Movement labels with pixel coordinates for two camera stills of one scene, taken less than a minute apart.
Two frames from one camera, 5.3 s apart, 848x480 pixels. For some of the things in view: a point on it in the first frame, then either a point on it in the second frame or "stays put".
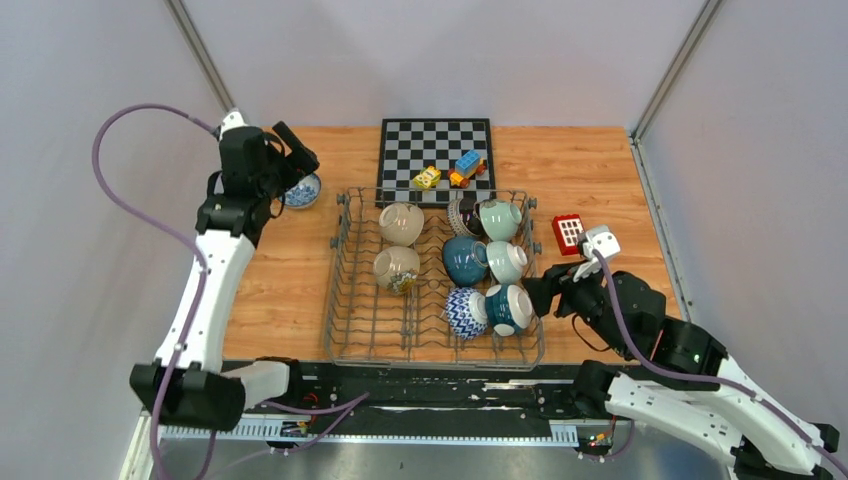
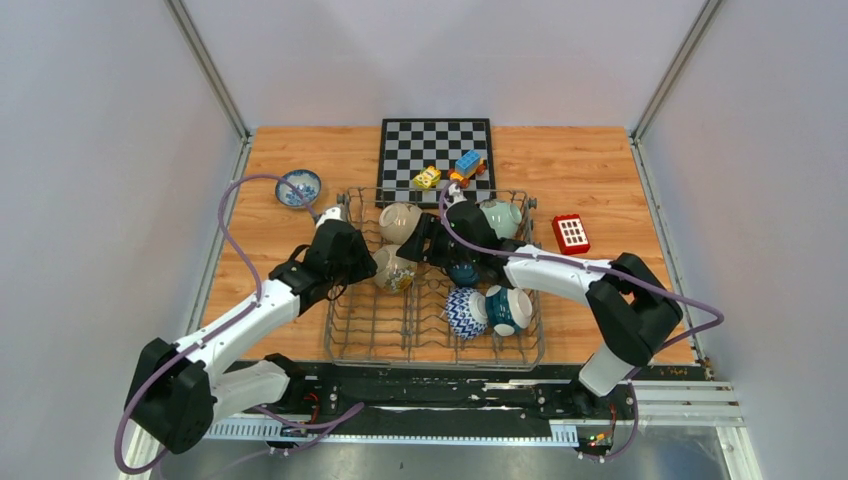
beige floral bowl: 396,268 stays put
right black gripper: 557,278 -> 429,227
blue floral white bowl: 303,193 stays put
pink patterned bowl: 467,312 stays put
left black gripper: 300,158 -> 365,265
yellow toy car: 428,177 stays put
